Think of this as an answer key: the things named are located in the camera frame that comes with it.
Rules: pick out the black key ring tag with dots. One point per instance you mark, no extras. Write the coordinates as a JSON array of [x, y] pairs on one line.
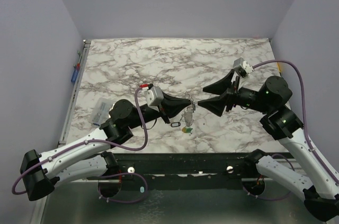
[[175, 124]]

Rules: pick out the clear plastic parts box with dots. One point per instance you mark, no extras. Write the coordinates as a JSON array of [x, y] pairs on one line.
[[100, 113]]

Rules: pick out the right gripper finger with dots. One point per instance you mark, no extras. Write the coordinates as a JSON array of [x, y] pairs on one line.
[[221, 85], [215, 105]]

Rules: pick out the blue red wall clamp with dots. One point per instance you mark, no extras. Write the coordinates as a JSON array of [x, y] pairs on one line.
[[76, 68]]

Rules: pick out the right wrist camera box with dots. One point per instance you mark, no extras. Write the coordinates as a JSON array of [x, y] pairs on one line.
[[242, 68]]

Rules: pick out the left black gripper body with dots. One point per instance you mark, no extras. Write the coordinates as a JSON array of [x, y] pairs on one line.
[[151, 114]]

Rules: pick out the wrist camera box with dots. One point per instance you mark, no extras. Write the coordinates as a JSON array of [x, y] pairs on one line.
[[153, 95], [242, 68]]

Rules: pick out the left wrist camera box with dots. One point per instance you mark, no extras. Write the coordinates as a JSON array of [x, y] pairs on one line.
[[153, 95]]

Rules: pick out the steel key organizer plate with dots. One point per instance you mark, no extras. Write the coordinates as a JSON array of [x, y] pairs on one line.
[[188, 113]]

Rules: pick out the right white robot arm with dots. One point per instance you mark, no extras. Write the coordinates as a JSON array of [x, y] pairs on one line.
[[318, 188]]

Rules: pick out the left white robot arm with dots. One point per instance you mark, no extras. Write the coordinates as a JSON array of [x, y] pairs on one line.
[[88, 156]]

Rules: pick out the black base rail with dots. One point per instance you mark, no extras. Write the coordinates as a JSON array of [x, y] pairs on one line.
[[185, 171]]

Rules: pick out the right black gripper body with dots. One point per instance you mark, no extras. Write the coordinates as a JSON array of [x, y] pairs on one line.
[[231, 97]]

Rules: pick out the green tag key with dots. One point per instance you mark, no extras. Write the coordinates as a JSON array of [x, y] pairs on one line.
[[188, 130]]

